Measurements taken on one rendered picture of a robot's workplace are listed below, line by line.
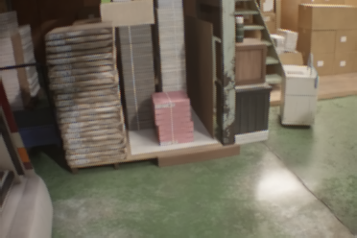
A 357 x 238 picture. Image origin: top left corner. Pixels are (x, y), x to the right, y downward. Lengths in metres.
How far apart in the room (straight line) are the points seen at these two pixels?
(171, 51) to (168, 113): 0.56
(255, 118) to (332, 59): 2.37
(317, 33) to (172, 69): 2.46
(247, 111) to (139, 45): 1.06
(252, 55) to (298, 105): 0.76
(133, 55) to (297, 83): 1.48
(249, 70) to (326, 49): 2.34
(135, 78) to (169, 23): 0.55
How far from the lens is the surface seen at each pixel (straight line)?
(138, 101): 2.80
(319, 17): 4.57
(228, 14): 2.35
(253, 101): 2.69
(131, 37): 2.66
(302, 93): 3.02
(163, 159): 2.47
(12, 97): 3.93
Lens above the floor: 1.35
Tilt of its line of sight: 21 degrees down
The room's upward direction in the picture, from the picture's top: 3 degrees counter-clockwise
